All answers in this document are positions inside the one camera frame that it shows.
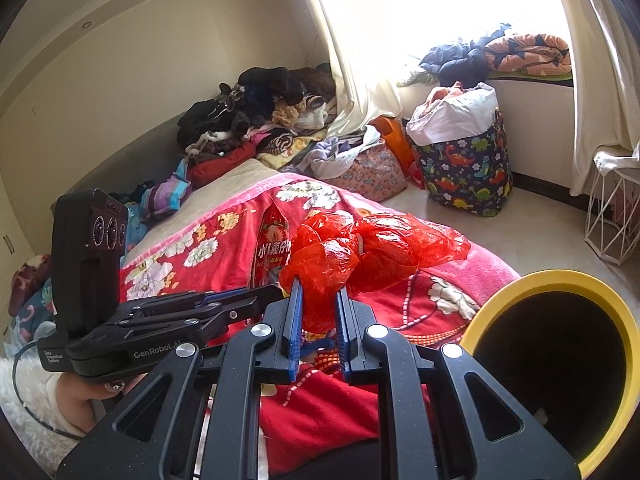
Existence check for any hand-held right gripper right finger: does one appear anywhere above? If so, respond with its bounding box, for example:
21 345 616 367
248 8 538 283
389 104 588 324
335 287 581 480

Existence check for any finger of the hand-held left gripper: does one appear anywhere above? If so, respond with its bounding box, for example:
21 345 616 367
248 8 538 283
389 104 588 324
210 284 286 333
197 287 251 311

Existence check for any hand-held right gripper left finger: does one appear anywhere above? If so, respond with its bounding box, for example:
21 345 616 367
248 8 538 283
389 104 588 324
55 277 306 480

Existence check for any long red snack packet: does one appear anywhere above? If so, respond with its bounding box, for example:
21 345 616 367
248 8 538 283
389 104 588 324
252 200 292 291

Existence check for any red plastic bag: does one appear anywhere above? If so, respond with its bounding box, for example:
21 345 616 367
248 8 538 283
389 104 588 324
279 212 472 336

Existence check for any yellow trash bin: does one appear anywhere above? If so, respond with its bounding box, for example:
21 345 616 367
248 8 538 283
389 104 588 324
459 270 637 478

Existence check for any person's left forearm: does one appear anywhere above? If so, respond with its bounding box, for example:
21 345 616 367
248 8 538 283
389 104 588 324
0 355 86 466

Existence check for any person's left hand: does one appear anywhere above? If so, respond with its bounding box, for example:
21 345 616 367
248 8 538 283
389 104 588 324
55 372 151 436

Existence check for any flamingo print cloth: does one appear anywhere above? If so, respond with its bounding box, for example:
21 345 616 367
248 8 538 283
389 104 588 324
7 255 58 346

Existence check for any red floral blanket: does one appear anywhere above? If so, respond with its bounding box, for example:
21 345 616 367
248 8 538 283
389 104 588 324
117 172 523 480

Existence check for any beige bed sheet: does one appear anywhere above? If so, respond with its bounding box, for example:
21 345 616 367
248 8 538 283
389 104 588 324
122 160 281 261

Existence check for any purple striped cloth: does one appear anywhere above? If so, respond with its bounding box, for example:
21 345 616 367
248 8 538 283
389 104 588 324
140 160 193 221

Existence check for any pink floral bag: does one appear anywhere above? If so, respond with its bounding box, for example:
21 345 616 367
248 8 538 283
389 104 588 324
325 140 408 203

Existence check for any lavender white garment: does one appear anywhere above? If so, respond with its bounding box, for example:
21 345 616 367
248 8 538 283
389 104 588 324
300 125 383 181

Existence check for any pile of clothes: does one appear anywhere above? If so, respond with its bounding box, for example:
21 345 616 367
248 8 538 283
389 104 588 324
175 62 341 191

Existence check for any dinosaur print laundry basket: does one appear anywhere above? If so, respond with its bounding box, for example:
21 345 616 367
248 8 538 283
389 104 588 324
405 110 515 218

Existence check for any orange bag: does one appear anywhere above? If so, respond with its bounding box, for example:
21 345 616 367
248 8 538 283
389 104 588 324
372 116 416 171

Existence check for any white plastic bag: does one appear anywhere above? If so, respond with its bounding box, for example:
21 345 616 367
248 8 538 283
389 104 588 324
406 82 500 145

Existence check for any pink orange cloth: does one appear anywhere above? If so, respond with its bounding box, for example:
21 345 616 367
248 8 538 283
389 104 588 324
425 86 468 106

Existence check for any bedding on window sill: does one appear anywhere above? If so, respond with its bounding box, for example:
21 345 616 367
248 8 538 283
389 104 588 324
419 35 501 90

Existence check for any cream curtain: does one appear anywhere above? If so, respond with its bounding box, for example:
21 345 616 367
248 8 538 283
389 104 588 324
542 0 640 196
300 0 451 136

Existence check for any orange patterned quilt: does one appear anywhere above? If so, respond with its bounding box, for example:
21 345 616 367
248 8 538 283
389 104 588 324
484 33 572 75

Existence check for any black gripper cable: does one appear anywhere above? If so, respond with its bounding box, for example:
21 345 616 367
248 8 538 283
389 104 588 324
12 337 83 441

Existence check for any white wire side table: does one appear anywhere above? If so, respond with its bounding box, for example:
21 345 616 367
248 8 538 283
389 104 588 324
582 145 640 266

